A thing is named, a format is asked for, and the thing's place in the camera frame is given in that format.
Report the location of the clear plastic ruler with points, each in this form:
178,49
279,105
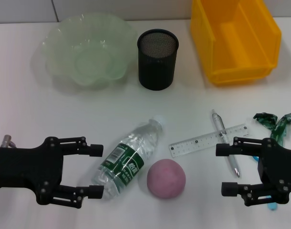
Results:
195,144

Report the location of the black mesh pen cup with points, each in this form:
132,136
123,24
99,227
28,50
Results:
157,66

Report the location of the blue scissors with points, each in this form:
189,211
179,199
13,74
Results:
272,206

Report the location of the clear green-label water bottle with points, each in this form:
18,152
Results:
128,157

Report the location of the silver ballpoint pen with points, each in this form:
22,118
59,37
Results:
217,121

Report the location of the yellow plastic bin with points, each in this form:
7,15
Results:
241,55

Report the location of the green plastic wrapper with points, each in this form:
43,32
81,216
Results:
277,128

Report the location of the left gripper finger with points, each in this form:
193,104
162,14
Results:
96,192

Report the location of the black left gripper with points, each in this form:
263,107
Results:
23,167

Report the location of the translucent green fruit bowl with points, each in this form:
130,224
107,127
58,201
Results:
88,55

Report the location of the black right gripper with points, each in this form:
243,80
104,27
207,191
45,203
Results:
281,167

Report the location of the pink peach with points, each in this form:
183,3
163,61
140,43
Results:
165,180

